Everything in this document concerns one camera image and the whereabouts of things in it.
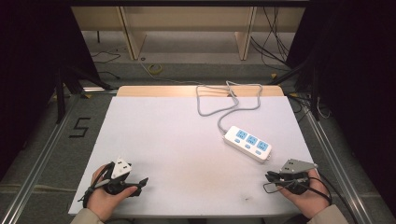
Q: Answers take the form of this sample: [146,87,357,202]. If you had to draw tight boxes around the person's right hand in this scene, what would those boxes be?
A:
[277,169,332,219]

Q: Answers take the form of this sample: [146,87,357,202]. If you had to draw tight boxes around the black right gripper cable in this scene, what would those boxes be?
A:
[262,172,360,224]

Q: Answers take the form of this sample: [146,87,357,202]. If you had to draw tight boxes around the aluminium floor rail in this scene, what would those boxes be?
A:
[298,102,375,224]
[0,91,86,224]

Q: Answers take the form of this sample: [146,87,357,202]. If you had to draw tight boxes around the white table cover board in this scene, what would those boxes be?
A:
[67,95,316,218]

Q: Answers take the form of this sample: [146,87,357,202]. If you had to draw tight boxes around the wooden table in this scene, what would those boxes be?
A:
[116,85,285,98]

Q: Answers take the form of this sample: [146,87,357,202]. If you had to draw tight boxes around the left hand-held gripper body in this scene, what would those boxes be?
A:
[102,157,139,196]

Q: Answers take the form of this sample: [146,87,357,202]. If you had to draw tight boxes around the white power strip blue sockets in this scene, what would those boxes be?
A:
[222,125,273,164]

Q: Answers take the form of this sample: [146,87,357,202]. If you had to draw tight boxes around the grey power strip cable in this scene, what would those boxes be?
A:
[195,80,263,135]

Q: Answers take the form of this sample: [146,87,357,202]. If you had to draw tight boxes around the black metal stand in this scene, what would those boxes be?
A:
[55,64,114,125]
[267,59,322,122]

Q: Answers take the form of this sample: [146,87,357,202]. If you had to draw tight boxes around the thin black floor cable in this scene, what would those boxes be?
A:
[90,50,122,80]

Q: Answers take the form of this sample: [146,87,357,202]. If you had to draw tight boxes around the yellow tape roll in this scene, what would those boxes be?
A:
[147,63,163,76]

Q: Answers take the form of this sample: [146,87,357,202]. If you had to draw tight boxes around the beige wooden bench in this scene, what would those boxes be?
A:
[70,6,306,62]

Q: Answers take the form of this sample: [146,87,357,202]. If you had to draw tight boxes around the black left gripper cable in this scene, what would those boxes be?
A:
[78,161,116,209]

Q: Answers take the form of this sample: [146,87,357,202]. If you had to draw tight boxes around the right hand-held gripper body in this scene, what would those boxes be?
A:
[274,158,318,196]

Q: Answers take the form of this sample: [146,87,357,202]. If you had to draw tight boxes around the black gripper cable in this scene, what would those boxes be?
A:
[262,172,360,224]
[78,161,116,209]

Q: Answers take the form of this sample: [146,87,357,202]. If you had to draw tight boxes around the person's left hand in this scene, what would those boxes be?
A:
[86,164,138,223]

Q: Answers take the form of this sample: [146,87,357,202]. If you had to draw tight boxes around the bundle of black cables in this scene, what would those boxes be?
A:
[249,7,292,68]

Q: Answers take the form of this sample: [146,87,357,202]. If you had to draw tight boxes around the white floor cable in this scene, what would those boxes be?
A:
[137,57,204,87]

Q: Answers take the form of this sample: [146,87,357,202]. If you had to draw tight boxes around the black curtain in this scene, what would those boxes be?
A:
[0,0,101,181]
[286,0,396,216]

